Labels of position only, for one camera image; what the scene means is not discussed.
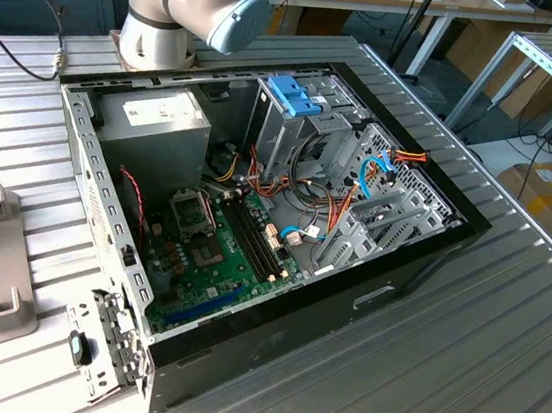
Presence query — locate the red orange wire bundle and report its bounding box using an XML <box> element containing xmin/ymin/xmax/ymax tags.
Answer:
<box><xmin>243</xmin><ymin>143</ymin><xmax>295</xmax><ymax>203</ymax></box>

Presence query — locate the cardboard box with labels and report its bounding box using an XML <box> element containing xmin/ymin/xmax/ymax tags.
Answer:
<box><xmin>489</xmin><ymin>156</ymin><xmax>552</xmax><ymax>262</ymax></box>

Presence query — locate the metal disk bay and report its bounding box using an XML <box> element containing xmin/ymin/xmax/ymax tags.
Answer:
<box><xmin>310</xmin><ymin>176</ymin><xmax>453</xmax><ymax>293</ymax></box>

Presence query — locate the grey power supply unit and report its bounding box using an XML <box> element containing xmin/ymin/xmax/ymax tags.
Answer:
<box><xmin>83</xmin><ymin>76</ymin><xmax>219</xmax><ymax>209</ymax></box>

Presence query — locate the red black twisted wire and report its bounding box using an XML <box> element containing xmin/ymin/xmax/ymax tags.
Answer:
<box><xmin>109</xmin><ymin>163</ymin><xmax>155</xmax><ymax>245</ymax></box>

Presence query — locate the grey metal drive cage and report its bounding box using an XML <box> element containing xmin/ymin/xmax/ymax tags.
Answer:
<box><xmin>237</xmin><ymin>69</ymin><xmax>372</xmax><ymax>197</ymax></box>

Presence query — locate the blue expansion slot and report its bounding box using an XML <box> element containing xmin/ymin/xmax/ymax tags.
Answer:
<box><xmin>162</xmin><ymin>277</ymin><xmax>246</xmax><ymax>339</ymax></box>

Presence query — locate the green motherboard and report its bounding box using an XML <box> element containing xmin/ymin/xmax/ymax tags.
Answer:
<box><xmin>132</xmin><ymin>173</ymin><xmax>319</xmax><ymax>351</ymax></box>

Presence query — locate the pale blue SATA wire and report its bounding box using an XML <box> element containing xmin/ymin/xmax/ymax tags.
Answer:
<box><xmin>279</xmin><ymin>222</ymin><xmax>308</xmax><ymax>245</ymax></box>

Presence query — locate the orange red power wire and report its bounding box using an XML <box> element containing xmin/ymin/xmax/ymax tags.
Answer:
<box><xmin>324</xmin><ymin>140</ymin><xmax>431</xmax><ymax>258</ymax></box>

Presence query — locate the metal socket cover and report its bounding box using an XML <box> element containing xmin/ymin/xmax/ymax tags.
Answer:
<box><xmin>165</xmin><ymin>186</ymin><xmax>222</xmax><ymax>236</ymax></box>

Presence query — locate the black wire bundle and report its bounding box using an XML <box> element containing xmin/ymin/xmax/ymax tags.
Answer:
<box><xmin>284</xmin><ymin>127</ymin><xmax>351</xmax><ymax>211</ymax></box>

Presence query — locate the black open PC case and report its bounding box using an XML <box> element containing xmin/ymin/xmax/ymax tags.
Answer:
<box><xmin>18</xmin><ymin>27</ymin><xmax>512</xmax><ymax>413</ymax></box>

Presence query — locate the black stand pole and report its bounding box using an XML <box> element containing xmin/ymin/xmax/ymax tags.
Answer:
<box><xmin>387</xmin><ymin>0</ymin><xmax>443</xmax><ymax>81</ymax></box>

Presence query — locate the brown cardboard sheet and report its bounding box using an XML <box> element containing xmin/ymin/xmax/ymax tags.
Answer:
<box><xmin>438</xmin><ymin>15</ymin><xmax>552</xmax><ymax>125</ymax></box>

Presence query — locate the yellow orange wire bundle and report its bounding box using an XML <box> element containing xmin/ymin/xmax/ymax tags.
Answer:
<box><xmin>208</xmin><ymin>140</ymin><xmax>242</xmax><ymax>186</ymax></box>

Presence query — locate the black RAM slot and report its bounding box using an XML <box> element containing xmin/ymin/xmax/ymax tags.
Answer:
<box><xmin>215</xmin><ymin>198</ymin><xmax>274</xmax><ymax>282</ymax></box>
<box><xmin>227</xmin><ymin>196</ymin><xmax>287</xmax><ymax>275</ymax></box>
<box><xmin>221</xmin><ymin>197</ymin><xmax>280</xmax><ymax>279</ymax></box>
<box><xmin>233</xmin><ymin>194</ymin><xmax>293</xmax><ymax>273</ymax></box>

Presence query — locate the blue plastic drive latch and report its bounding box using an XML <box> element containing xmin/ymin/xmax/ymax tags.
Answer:
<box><xmin>262</xmin><ymin>73</ymin><xmax>326</xmax><ymax>121</ymax></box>

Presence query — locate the black oval case knob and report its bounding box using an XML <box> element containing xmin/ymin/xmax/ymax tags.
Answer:
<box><xmin>63</xmin><ymin>328</ymin><xmax>95</xmax><ymax>370</ymax></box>

